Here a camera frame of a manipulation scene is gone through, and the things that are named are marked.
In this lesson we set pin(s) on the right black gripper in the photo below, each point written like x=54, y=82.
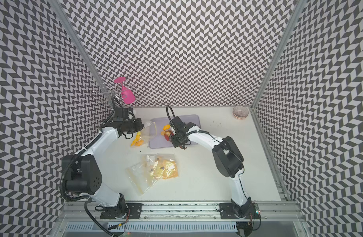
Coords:
x=175, y=143

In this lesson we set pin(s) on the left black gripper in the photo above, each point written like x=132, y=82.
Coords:
x=139, y=126

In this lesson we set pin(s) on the clear resealable bag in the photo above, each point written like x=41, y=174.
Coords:
x=144, y=136

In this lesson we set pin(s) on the red metal tongs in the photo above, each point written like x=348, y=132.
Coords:
x=166, y=132

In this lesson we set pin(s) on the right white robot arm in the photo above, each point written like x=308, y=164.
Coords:
x=226, y=154

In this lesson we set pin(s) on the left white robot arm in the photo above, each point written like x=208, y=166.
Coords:
x=81, y=177

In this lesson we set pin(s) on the clear bag with cookies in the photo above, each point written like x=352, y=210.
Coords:
x=150, y=169

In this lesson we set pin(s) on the pink plastic wine glass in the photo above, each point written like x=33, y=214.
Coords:
x=127, y=95

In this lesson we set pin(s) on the small pink stacked bowls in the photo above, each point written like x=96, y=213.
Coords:
x=240, y=112

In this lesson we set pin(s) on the metal wire glass rack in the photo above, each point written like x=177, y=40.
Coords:
x=109, y=94

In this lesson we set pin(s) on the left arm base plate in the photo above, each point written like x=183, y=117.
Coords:
x=128, y=211

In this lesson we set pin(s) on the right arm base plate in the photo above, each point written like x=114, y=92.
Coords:
x=230, y=211

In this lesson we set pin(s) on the aluminium mounting rail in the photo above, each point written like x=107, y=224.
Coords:
x=212, y=211

